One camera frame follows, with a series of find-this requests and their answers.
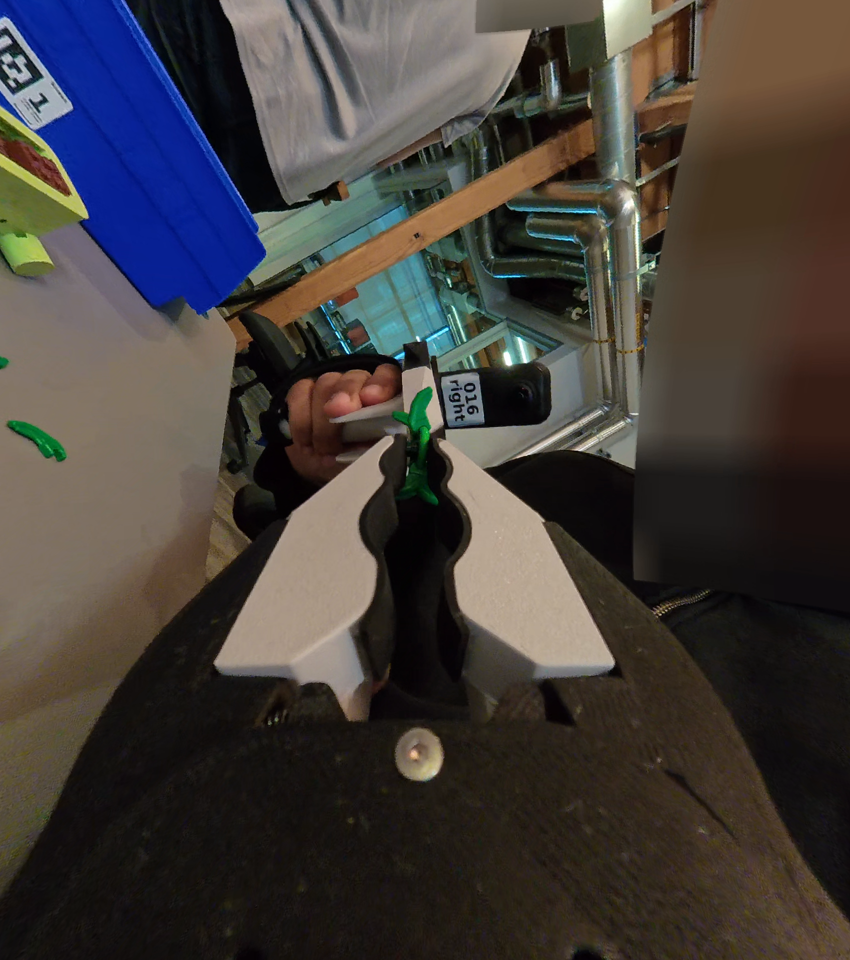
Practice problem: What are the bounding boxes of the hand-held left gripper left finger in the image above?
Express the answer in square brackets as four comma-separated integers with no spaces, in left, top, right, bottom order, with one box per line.
[213,433,407,721]

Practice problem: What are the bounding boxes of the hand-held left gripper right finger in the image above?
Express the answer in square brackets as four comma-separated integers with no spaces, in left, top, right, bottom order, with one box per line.
[428,438,615,721]

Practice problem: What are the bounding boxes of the black office chair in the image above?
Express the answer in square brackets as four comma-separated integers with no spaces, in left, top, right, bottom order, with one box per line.
[226,311,336,481]

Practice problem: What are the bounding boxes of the wooden beam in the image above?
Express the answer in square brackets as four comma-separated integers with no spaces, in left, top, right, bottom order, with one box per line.
[226,112,599,350]

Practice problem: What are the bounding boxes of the blue plastic bin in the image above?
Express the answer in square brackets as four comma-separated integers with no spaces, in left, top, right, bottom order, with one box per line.
[0,0,267,316]

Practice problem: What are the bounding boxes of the green toy plant stem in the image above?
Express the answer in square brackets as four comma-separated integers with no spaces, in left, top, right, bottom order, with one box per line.
[391,387,441,505]

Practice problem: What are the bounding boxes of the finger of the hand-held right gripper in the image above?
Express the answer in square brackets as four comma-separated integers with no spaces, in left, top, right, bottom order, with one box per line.
[393,367,446,441]

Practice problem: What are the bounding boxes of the person's right hand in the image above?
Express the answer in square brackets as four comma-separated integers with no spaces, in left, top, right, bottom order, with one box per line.
[284,369,405,486]

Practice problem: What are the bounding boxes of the person's right forearm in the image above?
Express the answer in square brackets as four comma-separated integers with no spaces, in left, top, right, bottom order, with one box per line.
[233,420,336,541]

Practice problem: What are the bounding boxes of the silver ventilation ducts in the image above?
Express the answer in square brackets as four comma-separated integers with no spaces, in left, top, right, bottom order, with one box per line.
[470,45,647,451]

